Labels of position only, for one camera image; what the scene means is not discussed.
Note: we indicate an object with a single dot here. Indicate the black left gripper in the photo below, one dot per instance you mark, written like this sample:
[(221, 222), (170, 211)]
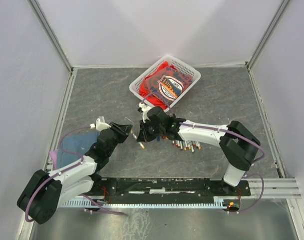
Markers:
[(124, 130)]

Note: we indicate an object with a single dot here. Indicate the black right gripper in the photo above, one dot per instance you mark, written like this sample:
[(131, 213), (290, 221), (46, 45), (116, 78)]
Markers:
[(143, 136)]

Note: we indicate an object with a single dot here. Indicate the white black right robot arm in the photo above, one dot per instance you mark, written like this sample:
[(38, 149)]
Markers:
[(238, 144)]

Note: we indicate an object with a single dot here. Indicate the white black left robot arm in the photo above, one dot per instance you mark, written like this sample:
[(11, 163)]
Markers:
[(46, 191)]

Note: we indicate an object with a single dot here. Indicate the red printed cloth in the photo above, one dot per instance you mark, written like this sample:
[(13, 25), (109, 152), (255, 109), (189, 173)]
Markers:
[(165, 85)]

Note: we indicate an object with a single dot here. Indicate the blue pink cloth pile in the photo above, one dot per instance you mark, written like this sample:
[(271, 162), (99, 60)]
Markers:
[(79, 143)]

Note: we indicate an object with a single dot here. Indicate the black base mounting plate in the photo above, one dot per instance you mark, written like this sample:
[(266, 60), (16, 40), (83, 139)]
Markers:
[(116, 186)]

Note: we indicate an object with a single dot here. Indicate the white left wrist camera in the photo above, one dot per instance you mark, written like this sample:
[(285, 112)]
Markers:
[(100, 124)]

